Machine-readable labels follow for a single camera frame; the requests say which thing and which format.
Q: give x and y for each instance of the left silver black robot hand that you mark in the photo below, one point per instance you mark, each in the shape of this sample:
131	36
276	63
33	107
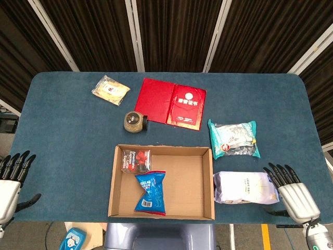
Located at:
9	195

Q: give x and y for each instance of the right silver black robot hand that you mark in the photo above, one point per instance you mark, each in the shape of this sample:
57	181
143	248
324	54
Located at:
299	200

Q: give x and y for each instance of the white tissue pack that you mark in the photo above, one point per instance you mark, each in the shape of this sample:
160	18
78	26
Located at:
242	187

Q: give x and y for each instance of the teal snack bag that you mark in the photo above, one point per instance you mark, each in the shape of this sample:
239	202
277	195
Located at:
234	138

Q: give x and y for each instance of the small red-label clear packet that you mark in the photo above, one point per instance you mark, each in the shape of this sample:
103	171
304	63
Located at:
135	161

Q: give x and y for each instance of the blue snack bag red edges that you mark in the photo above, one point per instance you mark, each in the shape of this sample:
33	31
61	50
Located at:
152	192

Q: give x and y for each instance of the open brown cardboard box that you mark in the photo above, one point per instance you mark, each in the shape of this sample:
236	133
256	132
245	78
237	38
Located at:
182	187

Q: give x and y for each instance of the yellow snack packet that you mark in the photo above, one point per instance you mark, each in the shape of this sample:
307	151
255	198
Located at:
110	89

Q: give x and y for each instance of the black equipment rack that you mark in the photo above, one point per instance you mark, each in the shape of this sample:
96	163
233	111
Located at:
9	125

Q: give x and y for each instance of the white table leg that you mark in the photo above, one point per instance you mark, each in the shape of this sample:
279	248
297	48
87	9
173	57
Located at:
232	237

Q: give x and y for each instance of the blue handheld pendant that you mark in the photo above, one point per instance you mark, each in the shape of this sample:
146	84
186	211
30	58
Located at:
74	238

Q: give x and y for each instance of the blue felt table cover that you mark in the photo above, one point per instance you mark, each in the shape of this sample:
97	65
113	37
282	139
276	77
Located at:
65	130

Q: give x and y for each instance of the dark brown pleated curtain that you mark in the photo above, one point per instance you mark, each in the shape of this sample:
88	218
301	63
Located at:
99	31
260	31
177	31
15	52

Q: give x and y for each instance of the grey-blue robot torso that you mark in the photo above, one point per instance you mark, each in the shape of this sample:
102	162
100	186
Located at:
158	237

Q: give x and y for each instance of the open red certificate folder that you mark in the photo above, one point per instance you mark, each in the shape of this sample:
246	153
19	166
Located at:
156	101

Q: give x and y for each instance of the white partition frame post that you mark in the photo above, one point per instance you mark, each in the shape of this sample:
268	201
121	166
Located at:
216	36
10	108
54	36
312	50
136	36

